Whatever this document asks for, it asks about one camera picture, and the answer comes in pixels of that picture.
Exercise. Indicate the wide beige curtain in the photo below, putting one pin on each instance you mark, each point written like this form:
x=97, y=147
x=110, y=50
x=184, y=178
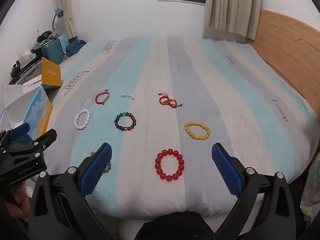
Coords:
x=225, y=10

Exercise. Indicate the narrow beige curtain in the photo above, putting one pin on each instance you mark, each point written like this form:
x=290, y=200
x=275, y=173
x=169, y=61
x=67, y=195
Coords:
x=66, y=2

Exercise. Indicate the person's left hand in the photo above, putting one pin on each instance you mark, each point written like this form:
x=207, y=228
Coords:
x=20, y=198

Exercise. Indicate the blue desk lamp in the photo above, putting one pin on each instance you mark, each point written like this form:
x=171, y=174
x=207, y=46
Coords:
x=59, y=12

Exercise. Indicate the wooden headboard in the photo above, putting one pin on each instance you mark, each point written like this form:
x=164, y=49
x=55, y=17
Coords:
x=287, y=45

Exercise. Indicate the striped bed sheet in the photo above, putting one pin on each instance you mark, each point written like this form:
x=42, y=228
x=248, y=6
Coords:
x=225, y=92

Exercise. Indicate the white plastic bag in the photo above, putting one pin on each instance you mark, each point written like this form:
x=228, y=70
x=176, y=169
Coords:
x=25, y=55

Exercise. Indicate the blue clothes pile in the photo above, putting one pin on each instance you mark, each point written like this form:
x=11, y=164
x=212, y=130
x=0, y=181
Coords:
x=75, y=46

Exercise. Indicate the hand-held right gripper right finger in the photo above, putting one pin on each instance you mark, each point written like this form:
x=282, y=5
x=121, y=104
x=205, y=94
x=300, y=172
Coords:
x=226, y=170

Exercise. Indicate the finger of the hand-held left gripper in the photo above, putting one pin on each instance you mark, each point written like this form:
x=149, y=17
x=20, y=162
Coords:
x=46, y=138
x=20, y=129

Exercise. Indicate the black bag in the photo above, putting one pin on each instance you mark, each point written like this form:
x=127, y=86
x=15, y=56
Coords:
x=45, y=35

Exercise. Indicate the teal suitcase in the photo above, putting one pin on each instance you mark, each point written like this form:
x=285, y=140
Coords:
x=52, y=51

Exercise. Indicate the grey suitcase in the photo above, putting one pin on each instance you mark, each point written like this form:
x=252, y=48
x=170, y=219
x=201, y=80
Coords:
x=27, y=72

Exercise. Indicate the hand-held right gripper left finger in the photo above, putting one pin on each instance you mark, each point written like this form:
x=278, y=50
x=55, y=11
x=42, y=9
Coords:
x=96, y=170

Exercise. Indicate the white cardboard box yellow flap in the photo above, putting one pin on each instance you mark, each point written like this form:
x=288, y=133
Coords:
x=37, y=112

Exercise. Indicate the cartoon printed cloth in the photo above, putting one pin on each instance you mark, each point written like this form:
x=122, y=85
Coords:
x=311, y=187

